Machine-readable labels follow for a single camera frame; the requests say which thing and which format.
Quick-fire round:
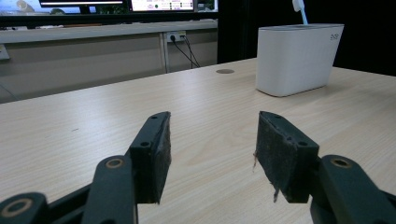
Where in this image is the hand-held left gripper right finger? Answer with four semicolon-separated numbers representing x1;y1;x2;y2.
254;110;320;204

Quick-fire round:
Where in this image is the white toothbrush holder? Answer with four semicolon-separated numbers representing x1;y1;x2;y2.
255;23;346;98

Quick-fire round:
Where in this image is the light blue toothbrush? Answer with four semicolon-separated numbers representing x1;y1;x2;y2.
291;0;309;26

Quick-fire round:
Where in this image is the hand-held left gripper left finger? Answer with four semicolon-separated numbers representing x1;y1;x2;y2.
129;111;173;205

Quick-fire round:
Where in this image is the wide computer monitor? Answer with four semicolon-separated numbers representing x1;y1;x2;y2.
38;0;129;15

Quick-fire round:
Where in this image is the small computer monitor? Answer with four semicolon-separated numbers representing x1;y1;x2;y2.
128;0;196;13

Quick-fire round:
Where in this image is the black power cable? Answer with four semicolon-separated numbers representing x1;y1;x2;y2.
170;35;195;69
181;35;202;68

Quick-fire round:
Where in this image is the white power outlet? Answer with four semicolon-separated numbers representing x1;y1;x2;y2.
166;30;187;43

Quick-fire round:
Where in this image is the grey background desk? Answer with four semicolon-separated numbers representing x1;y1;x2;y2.
0;19;219;105

